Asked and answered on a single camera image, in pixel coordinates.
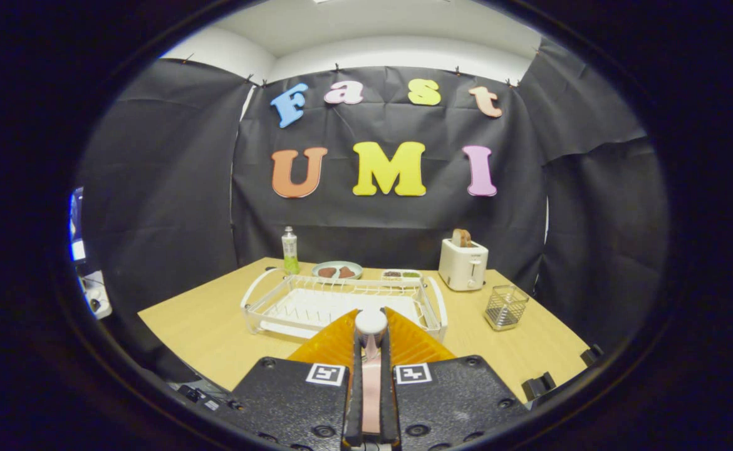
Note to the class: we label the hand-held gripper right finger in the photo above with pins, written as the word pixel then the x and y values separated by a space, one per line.
pixel 389 407

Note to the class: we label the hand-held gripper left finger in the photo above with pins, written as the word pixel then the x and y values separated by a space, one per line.
pixel 354 407

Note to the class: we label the white dish rack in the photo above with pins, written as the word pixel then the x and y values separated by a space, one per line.
pixel 316 307

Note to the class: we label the grey-green plate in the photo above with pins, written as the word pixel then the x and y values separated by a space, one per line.
pixel 337 264

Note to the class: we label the white compartment tray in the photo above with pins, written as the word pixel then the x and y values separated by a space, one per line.
pixel 401 279

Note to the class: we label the brown meat piece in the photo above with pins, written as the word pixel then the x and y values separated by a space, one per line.
pixel 327 272
pixel 347 272

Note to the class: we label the black table clamp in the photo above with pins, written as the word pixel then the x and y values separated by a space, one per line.
pixel 592 355
pixel 539 385

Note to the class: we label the cream toaster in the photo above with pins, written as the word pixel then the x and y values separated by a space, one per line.
pixel 460 266

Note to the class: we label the green liquid bottle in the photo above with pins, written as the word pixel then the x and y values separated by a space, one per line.
pixel 290 254

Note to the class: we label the black backdrop cloth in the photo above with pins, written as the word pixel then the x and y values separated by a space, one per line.
pixel 391 232

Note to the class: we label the brown bread slice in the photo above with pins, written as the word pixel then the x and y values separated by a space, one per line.
pixel 462 238

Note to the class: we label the white power strip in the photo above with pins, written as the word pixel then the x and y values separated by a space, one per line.
pixel 97 294

